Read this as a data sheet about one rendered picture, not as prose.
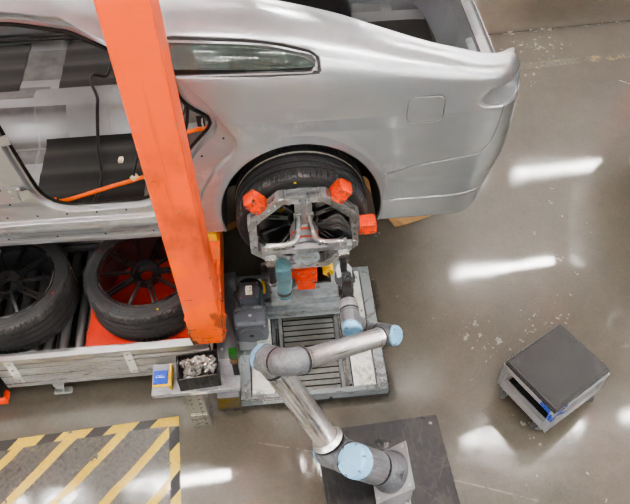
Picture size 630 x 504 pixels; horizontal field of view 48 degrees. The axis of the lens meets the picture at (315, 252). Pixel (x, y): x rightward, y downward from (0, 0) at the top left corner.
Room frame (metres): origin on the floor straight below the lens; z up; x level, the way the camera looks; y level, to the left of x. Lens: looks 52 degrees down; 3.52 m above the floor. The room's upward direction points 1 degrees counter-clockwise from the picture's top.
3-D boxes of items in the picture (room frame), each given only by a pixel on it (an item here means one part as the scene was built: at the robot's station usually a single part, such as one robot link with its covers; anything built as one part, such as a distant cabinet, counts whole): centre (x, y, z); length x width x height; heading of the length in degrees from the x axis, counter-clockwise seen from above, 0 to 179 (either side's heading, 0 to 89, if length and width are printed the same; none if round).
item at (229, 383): (1.67, 0.59, 0.44); 0.43 x 0.17 x 0.03; 94
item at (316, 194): (2.25, 0.05, 0.85); 0.54 x 0.07 x 0.54; 94
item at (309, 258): (2.18, 0.05, 0.85); 0.21 x 0.14 x 0.14; 4
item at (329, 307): (2.42, 0.07, 0.13); 0.50 x 0.36 x 0.10; 94
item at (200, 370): (1.68, 0.57, 0.51); 0.20 x 0.14 x 0.13; 98
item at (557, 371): (1.75, -1.23, 0.17); 0.43 x 0.36 x 0.34; 124
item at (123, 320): (2.31, 0.92, 0.39); 0.66 x 0.66 x 0.24
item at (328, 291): (2.42, 0.07, 0.32); 0.40 x 0.30 x 0.28; 94
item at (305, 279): (2.29, 0.06, 0.48); 0.16 x 0.12 x 0.17; 4
